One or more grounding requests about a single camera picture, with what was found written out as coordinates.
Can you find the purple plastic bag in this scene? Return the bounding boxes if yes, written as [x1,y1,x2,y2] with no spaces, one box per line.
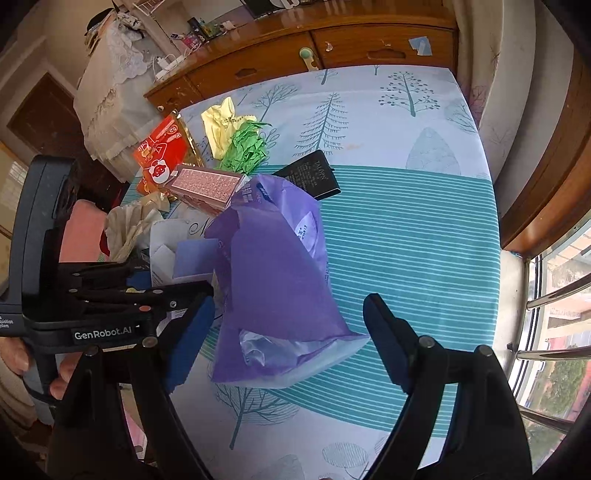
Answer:
[204,174,370,388]

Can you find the wooden window frame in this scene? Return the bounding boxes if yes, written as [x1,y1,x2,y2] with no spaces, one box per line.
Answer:
[501,41,591,257]

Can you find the beige crumpled plastic bag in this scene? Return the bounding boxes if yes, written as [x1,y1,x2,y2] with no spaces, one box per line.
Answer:
[105,193,168,264]

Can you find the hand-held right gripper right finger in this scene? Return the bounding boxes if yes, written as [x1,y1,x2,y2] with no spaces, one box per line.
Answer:
[362,293,534,480]

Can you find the pink blanket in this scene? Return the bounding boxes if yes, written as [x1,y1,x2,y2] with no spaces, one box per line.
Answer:
[60,198,112,264]

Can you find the pale paper box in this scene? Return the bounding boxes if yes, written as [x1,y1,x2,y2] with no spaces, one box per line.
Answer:
[148,205,222,289]

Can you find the cream lace dust cover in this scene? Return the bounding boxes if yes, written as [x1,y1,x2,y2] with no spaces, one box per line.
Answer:
[74,9,160,181]

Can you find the white power strip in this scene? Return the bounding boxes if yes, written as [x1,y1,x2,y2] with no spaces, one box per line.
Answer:
[154,55,185,79]

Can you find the white wire rack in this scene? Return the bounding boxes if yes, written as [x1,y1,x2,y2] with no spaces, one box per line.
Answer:
[115,0,174,17]

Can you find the wooden desk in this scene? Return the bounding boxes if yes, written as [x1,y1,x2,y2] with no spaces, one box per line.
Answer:
[143,0,460,116]

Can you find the narrow wooden drawer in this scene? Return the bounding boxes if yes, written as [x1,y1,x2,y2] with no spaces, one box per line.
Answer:
[188,31,320,100]

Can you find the wooden door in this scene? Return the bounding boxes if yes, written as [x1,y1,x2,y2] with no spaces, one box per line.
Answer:
[9,74,77,162]

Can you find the metal window railing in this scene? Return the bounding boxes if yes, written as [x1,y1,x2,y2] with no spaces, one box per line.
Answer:
[508,251,591,437]

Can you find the red foil packet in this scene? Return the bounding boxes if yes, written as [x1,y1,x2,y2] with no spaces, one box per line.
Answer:
[134,111,206,195]

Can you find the yellow crumpled paper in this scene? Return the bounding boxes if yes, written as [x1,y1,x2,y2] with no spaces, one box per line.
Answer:
[201,97,257,160]

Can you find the green crumpled paper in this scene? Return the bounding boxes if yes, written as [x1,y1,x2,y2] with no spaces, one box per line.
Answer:
[219,117,273,175]

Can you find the black rectangular box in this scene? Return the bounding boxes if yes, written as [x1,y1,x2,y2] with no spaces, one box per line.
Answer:
[272,150,341,200]

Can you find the wide wooden drawer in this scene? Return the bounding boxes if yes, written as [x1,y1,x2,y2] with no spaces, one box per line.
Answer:
[311,25,457,70]

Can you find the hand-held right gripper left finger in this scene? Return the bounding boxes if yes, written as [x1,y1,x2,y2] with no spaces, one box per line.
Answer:
[46,293,218,480]

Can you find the person's left hand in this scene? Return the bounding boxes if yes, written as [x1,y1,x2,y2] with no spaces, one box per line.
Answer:
[0,338,79,401]

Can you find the tree print tablecloth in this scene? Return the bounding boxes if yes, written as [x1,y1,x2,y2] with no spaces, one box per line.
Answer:
[117,65,502,480]

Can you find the leaf print curtain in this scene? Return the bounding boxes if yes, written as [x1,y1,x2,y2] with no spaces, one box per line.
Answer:
[455,0,509,139]

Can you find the pink patterned carton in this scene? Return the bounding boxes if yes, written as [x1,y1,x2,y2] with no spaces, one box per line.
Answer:
[167,165,252,215]

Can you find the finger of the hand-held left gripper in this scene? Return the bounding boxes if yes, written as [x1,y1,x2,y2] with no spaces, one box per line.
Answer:
[69,279,216,324]
[59,258,153,289]

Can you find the green drawer safety lock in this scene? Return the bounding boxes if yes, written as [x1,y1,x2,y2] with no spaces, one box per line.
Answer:
[298,46,320,72]

